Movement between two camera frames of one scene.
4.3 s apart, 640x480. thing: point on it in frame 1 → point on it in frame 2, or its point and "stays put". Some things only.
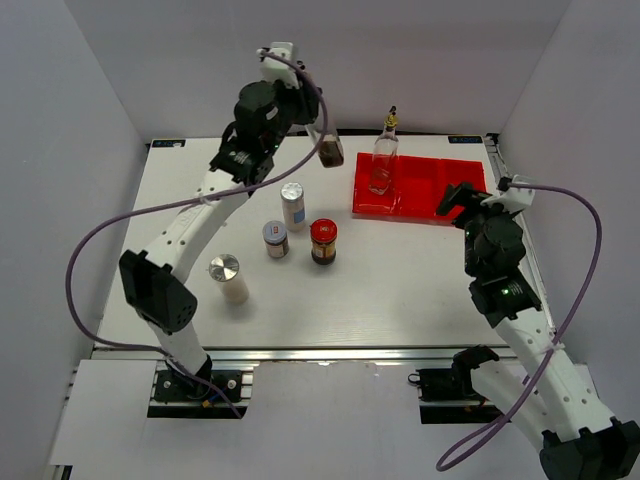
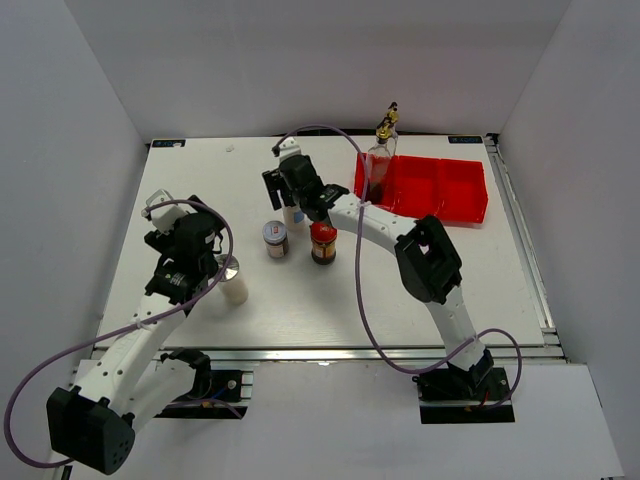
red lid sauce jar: x=323 y=233 stays put
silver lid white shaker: x=225 y=269 stays put
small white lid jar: x=275 y=236 stays put
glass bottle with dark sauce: x=331 y=150 → x=380 y=166
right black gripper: x=463 y=195 → x=275 y=181
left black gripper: x=306 y=100 → x=161 y=242
